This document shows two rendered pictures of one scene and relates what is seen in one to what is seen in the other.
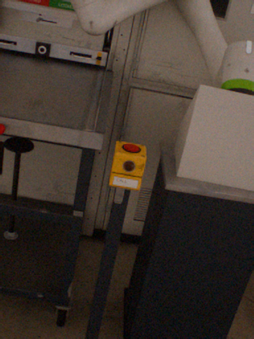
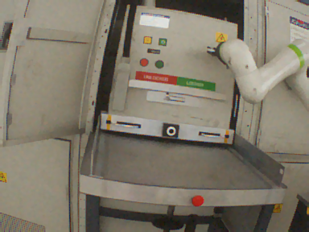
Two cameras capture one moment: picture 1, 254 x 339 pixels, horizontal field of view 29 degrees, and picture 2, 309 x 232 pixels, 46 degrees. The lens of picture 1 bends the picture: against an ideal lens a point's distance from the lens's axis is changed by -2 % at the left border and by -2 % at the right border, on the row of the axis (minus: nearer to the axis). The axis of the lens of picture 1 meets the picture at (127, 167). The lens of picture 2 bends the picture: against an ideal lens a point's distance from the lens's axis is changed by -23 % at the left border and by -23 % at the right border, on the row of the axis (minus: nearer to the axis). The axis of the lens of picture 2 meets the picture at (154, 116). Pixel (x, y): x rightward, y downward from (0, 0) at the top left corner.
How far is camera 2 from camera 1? 66 cm
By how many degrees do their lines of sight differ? 20
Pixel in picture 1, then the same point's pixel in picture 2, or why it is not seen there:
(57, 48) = (185, 128)
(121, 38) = (245, 114)
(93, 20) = (256, 88)
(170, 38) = (282, 111)
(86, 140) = (273, 197)
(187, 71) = (293, 139)
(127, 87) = not seen: hidden behind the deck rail
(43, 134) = (237, 199)
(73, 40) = (202, 119)
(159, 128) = not seen: hidden behind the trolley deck
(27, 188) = not seen: outside the picture
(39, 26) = (166, 106)
